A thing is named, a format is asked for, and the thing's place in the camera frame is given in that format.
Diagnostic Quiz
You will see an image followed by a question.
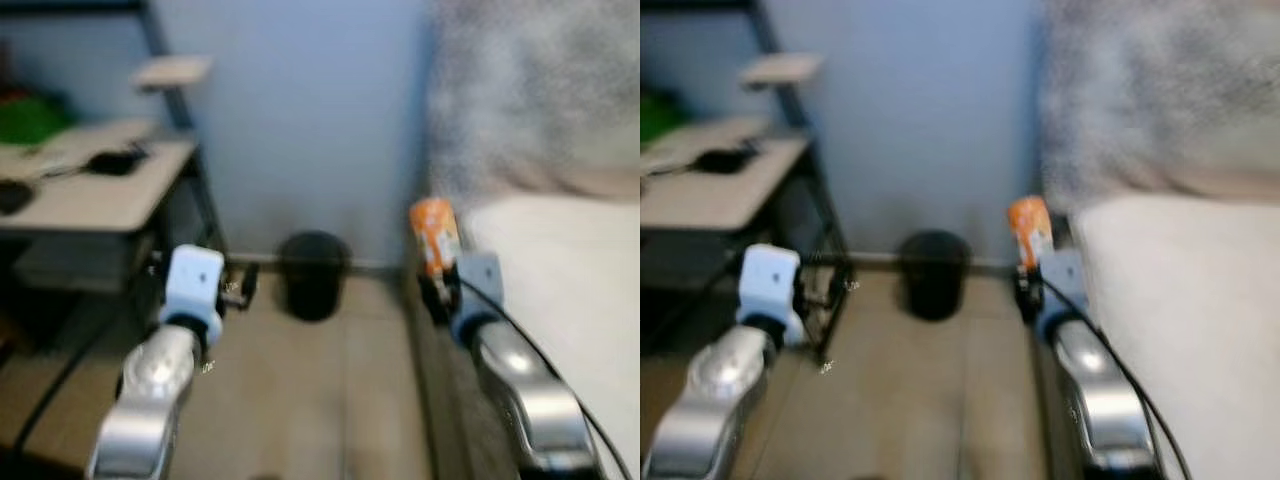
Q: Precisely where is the black round trash bin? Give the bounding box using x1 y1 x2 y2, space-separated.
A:
897 230 973 323
277 231 351 323

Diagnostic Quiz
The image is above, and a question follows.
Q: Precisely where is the white bed mattress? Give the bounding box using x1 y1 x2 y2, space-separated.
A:
460 195 641 480
1070 192 1280 480

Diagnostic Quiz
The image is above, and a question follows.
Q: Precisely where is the flat black desk item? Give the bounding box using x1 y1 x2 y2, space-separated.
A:
695 145 763 176
85 145 151 178

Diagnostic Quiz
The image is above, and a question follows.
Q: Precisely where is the small beige shelf board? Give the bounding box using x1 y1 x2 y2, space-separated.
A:
740 52 824 89
133 55 213 93

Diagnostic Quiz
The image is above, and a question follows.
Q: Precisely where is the green item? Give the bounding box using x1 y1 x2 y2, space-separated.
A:
0 90 76 146
640 88 691 141

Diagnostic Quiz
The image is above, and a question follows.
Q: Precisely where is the black computer mouse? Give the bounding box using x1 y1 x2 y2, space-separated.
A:
0 180 37 216

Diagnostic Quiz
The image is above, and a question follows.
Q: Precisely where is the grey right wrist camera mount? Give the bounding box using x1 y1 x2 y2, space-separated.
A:
450 252 506 346
1035 250 1091 341

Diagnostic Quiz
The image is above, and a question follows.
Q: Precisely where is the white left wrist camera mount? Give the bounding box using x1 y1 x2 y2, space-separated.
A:
158 244 227 346
737 243 803 346

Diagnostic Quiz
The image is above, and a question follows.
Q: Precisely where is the white desk black frame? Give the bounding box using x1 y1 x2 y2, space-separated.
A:
640 0 856 366
0 0 231 353

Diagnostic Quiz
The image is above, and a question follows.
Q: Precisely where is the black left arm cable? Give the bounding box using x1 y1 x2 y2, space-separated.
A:
10 295 131 451

